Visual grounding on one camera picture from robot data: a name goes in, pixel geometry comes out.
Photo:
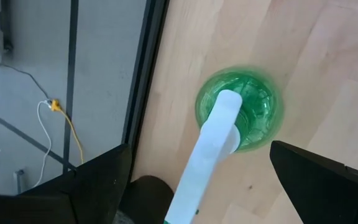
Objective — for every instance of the green spray bottle white nozzle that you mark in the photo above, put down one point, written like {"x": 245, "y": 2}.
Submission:
{"x": 219, "y": 130}

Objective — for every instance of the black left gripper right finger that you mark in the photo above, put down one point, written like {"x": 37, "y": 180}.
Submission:
{"x": 322, "y": 193}

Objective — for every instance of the black aluminium table frame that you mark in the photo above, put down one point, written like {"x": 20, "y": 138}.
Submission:
{"x": 148, "y": 62}

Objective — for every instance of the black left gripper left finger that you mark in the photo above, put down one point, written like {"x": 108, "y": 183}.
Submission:
{"x": 89, "y": 193}

